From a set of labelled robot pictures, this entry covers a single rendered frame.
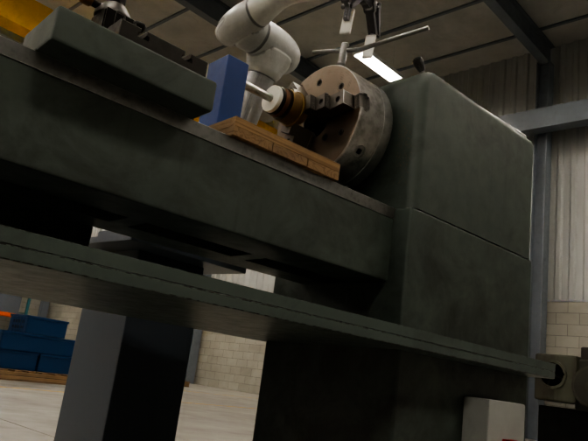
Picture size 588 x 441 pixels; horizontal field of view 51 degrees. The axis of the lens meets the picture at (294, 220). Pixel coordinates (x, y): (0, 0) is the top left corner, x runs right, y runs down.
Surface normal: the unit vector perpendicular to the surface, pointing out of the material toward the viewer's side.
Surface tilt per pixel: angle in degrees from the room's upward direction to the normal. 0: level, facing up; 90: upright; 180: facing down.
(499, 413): 90
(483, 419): 90
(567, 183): 90
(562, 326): 90
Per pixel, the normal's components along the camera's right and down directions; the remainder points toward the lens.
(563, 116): -0.67, -0.27
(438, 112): 0.67, -0.10
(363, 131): 0.59, 0.22
